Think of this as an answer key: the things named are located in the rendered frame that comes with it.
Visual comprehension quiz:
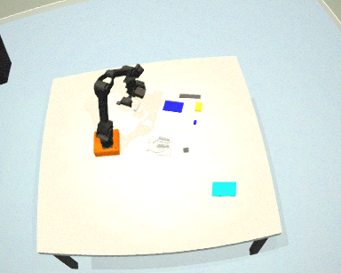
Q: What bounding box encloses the cyan flat square plate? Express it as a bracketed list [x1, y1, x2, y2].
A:
[211, 181, 236, 197]

